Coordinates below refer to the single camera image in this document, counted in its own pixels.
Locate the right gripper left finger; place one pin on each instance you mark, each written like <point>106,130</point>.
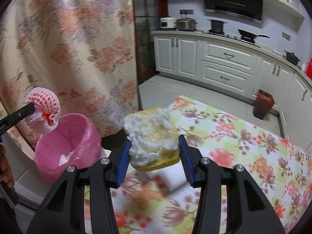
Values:
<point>62,210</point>

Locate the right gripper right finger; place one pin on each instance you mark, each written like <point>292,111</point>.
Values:
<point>248,209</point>

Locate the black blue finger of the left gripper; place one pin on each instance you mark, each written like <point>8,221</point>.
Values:
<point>11,120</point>

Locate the yellow sponge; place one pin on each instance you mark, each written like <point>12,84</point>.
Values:
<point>154,139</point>

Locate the pink plastic trash bin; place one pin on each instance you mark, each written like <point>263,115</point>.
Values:
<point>74,142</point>

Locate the red floor trash bin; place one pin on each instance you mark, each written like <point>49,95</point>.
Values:
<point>263,104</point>

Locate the white lower kitchen cabinets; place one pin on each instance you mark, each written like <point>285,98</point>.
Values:
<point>239,70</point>

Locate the left hand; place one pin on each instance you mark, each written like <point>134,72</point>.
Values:
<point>6,172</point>

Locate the floral tablecloth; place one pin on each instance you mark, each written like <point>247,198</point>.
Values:
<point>162,201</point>

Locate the floral curtain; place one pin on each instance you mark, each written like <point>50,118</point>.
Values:
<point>82,50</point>

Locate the red thermos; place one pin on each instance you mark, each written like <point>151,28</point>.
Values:
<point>309,69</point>

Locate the black casserole pot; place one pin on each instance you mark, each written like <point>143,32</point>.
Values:
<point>292,58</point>

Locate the black frying pan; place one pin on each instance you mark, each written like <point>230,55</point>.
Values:
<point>250,37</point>

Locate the white rice cooker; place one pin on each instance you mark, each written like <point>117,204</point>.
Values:
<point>168,23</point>

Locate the black stock pot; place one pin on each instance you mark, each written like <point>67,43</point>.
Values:
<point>217,26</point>

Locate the silver pressure cooker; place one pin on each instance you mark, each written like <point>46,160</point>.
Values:
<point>186,24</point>

